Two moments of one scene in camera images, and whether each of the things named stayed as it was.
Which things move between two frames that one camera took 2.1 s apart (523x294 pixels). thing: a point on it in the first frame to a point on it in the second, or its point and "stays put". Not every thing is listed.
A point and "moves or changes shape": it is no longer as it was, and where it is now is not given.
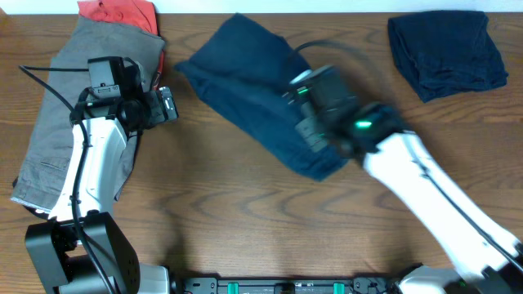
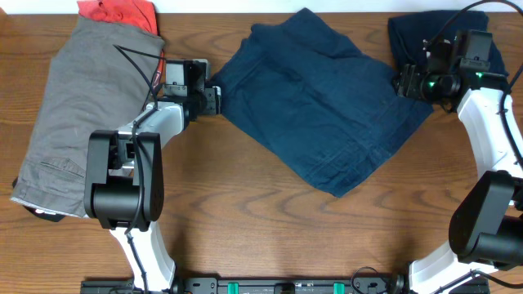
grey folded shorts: x=39 y=180 stays put
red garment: x=138 y=15 stays put
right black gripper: x=307 y=126 to x=409 y=85
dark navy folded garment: x=446 y=52 stays put
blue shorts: x=244 y=69 moves or changes shape
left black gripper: x=158 y=116 to x=214 y=102
